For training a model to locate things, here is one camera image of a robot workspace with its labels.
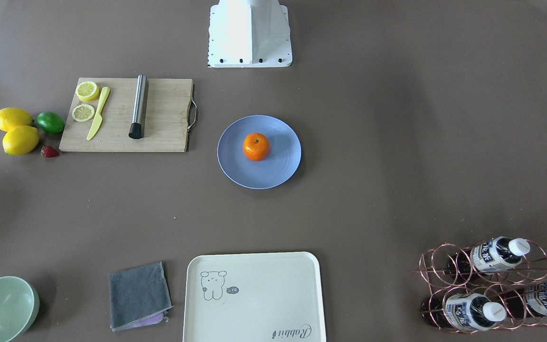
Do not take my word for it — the blue plate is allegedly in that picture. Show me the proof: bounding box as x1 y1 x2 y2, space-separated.
217 115 302 189

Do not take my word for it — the orange fruit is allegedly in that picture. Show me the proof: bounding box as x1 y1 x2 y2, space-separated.
242 133 271 162

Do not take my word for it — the tea bottle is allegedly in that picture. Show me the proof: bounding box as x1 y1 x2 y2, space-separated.
444 236 530 281
500 281 547 319
420 294 507 333

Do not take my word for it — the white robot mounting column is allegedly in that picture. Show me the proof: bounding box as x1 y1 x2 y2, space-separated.
207 0 293 68

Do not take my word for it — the cream rabbit tray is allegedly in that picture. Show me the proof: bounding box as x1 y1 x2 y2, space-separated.
182 251 327 342

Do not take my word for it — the wooden cutting board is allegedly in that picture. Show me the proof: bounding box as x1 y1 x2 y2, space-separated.
59 77 195 153

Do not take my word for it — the steel muddler tube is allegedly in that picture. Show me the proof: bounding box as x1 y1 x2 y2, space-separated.
129 74 149 139

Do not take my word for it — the grey folded cloth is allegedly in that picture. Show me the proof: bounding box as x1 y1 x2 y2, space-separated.
108 261 173 332

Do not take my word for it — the yellow plastic knife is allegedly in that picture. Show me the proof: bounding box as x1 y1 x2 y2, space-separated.
85 86 111 141

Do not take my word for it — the lemon slice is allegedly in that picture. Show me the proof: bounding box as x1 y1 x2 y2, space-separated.
71 104 95 123
75 81 100 102

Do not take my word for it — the green lime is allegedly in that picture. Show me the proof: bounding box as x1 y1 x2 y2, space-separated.
36 111 65 134

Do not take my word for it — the red strawberry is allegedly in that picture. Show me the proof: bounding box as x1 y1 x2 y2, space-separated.
40 145 59 158

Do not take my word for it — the yellow lemon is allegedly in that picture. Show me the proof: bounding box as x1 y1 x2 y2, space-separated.
2 125 39 155
0 107 33 132

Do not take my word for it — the green bowl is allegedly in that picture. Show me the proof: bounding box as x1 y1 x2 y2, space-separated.
0 275 40 342

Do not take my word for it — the copper wire bottle rack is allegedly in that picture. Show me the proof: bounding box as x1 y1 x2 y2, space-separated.
417 239 547 334

